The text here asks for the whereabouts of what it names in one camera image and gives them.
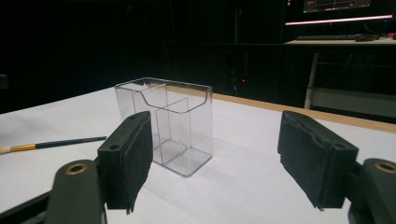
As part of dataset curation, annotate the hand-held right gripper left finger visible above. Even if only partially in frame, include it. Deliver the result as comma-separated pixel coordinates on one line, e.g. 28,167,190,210
97,110,154,216

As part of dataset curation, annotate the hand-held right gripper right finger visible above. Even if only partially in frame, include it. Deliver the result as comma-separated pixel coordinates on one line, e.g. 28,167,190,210
276,110,360,212

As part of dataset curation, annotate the grey metal stand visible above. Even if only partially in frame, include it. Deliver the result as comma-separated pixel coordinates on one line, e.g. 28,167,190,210
283,36,396,119

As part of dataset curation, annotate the dark handled paintbrush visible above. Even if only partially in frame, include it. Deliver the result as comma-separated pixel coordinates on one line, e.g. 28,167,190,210
0,135,107,156

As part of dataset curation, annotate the black computer mouse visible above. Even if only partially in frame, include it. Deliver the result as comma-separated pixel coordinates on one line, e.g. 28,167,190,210
354,34,381,43

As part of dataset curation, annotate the black keyboard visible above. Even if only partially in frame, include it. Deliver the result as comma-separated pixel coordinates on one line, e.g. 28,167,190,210
294,33,358,41

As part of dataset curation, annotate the computer monitor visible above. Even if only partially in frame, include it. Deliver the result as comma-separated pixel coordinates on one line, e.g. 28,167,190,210
284,0,396,27

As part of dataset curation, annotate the clear plastic divided container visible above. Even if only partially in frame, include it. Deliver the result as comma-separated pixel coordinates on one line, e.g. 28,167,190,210
114,77,214,178

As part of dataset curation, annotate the white paper sheet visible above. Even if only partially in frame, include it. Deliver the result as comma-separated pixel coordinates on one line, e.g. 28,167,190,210
0,87,396,224

